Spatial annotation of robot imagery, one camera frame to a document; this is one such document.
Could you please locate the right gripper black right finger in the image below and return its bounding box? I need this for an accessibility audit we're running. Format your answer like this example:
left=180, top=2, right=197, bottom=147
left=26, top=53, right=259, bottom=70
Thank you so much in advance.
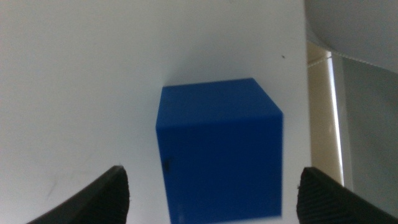
left=296, top=166, right=398, bottom=224

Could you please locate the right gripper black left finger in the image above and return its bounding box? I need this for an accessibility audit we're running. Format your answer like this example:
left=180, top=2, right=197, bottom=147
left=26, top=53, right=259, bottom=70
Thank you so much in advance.
left=26, top=165, right=131, bottom=224

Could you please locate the blue cube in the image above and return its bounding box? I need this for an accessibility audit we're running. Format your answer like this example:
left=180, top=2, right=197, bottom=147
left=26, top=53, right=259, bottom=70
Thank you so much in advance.
left=155, top=77, right=284, bottom=224

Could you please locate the grey fabric with white seam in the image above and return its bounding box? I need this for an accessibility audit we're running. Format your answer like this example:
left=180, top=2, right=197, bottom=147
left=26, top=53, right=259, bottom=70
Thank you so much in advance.
left=304, top=0, right=398, bottom=74

